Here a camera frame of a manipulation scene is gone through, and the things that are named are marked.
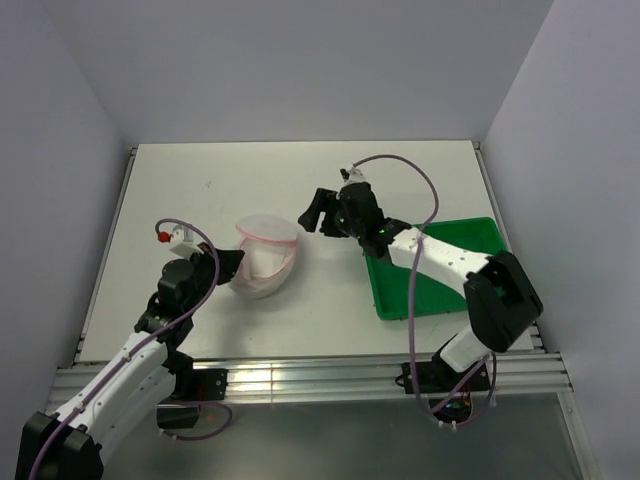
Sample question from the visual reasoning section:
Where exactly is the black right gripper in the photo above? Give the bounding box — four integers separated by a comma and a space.
298, 188, 364, 240

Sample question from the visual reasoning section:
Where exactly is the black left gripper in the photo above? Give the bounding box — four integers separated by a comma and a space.
184, 241, 243, 315

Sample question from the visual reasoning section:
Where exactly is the white cloth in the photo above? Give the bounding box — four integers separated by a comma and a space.
242, 250, 290, 281

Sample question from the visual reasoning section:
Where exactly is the mesh laundry bag pink trim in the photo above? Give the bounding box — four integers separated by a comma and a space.
230, 214, 298, 299

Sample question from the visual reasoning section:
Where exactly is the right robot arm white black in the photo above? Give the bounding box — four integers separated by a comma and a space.
298, 182, 544, 390

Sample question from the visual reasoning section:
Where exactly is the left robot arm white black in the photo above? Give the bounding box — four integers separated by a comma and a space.
15, 244, 244, 479

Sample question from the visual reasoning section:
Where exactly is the green plastic tray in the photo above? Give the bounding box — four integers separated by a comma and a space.
365, 217, 506, 321

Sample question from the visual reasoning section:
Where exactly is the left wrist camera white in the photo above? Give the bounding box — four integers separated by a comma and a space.
156, 225, 200, 259

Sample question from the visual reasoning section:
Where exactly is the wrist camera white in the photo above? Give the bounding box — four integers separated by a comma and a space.
340, 164, 367, 187
156, 225, 200, 259

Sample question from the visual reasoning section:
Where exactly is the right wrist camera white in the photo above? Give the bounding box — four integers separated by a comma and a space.
340, 164, 367, 187

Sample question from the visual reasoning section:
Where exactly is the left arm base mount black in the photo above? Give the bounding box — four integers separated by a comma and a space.
156, 368, 233, 441

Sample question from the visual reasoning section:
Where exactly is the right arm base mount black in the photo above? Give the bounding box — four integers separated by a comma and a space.
394, 360, 491, 426

